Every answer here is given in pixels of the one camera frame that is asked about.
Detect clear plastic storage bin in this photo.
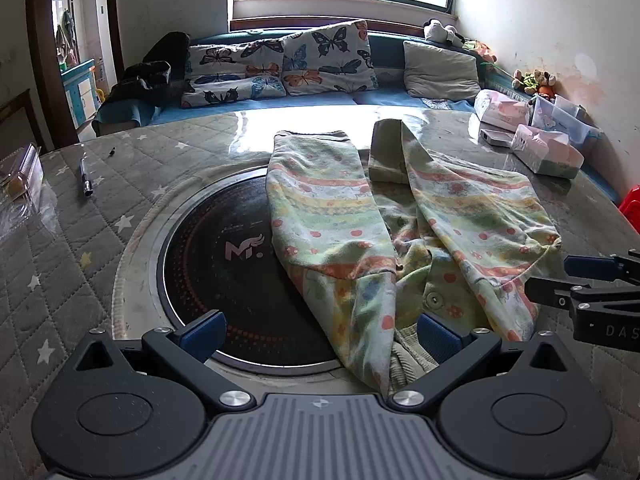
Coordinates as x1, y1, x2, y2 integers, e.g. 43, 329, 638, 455
530, 96, 600, 148

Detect blue sofa bed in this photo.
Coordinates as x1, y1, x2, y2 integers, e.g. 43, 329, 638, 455
91, 29, 623, 206

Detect colourful patterned child shirt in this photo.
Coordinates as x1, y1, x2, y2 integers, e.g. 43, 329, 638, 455
266, 119, 562, 396

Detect black pen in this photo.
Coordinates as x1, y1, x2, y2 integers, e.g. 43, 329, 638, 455
79, 156, 93, 197

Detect red plastic stool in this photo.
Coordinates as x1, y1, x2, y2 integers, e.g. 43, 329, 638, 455
618, 185, 640, 233

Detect pink tissue pack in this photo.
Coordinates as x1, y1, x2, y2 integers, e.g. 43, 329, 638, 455
511, 125, 584, 180
474, 89, 529, 132

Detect butterfly pillow right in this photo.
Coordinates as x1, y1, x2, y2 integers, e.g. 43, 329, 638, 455
281, 20, 378, 96

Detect blue white cabinet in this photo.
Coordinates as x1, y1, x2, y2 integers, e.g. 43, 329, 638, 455
61, 58, 99, 130

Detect pink tissue pack far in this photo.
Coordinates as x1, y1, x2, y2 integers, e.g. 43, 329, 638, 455
474, 89, 529, 132

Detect round black induction cooktop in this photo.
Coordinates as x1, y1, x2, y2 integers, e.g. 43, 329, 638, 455
155, 167, 341, 376

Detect grey cushion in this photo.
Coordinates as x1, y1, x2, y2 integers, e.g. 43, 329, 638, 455
404, 41, 480, 101

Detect butterfly pillow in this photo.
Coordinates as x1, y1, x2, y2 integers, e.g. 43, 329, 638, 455
181, 39, 286, 108
281, 20, 378, 96

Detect plush toys on sofa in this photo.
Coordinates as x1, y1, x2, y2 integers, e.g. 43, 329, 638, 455
512, 70, 556, 100

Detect black clothes pile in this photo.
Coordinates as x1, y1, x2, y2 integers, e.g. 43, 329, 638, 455
106, 32, 191, 107

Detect pink tissue pack near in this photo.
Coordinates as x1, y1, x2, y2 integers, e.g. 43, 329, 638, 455
511, 125, 584, 180

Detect butterfly pillow left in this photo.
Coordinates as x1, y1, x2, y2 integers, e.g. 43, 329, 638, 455
181, 39, 286, 108

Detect white plush toy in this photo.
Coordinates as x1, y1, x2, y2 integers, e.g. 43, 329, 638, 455
423, 18, 465, 48

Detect clear plastic box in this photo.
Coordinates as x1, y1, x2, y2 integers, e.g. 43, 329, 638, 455
0, 143, 44, 240

